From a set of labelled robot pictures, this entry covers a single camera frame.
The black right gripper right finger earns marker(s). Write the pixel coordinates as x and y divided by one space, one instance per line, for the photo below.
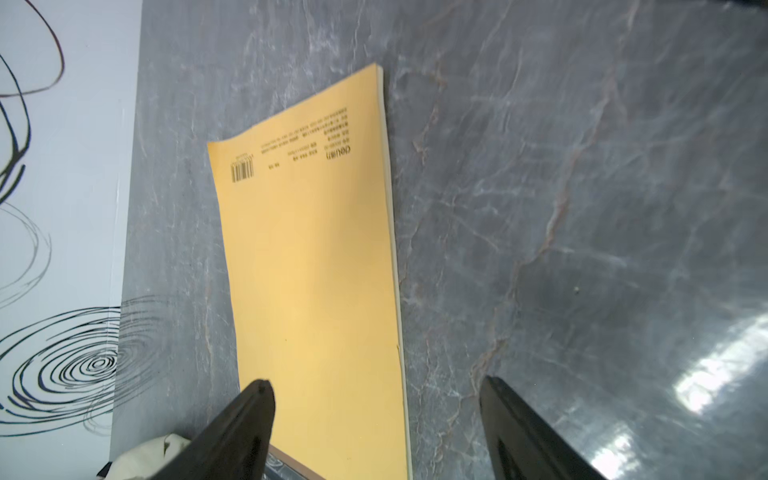
521 444

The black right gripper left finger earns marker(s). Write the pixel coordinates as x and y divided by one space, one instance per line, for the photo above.
235 444

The cream canvas backpack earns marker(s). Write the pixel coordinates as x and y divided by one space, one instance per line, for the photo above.
146 459

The yellow kraft notebook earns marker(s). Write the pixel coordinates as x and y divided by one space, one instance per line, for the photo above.
306 209

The small black calculator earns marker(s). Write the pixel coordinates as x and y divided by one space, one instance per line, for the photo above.
281 466

